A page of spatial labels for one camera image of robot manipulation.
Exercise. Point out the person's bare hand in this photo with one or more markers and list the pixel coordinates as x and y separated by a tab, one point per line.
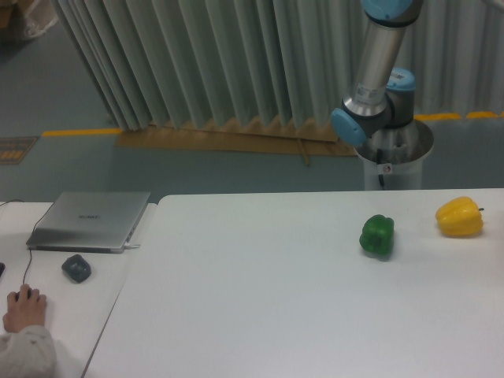
22	313

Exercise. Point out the black computer mouse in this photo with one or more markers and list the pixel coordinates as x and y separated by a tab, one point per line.
33	295

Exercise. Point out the light grey sleeve forearm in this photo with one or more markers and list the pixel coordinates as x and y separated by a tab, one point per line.
28	353

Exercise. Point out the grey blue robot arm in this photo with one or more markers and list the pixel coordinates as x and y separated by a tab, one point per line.
378	78

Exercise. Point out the green bell pepper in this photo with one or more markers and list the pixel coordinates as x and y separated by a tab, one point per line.
377	237

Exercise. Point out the yellow bell pepper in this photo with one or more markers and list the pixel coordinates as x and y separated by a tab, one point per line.
460	217

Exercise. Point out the small black round object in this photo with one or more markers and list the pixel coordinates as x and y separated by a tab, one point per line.
76	268

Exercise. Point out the silver closed laptop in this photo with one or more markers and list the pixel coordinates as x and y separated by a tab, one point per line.
98	222

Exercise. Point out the white laptop plug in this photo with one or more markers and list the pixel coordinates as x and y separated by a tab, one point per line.
129	246

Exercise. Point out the grey pleated curtain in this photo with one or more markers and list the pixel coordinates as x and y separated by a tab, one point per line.
285	64

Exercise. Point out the brown cardboard sheet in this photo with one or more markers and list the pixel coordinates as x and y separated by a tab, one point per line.
307	141

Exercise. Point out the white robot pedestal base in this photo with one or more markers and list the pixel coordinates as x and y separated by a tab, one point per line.
393	158

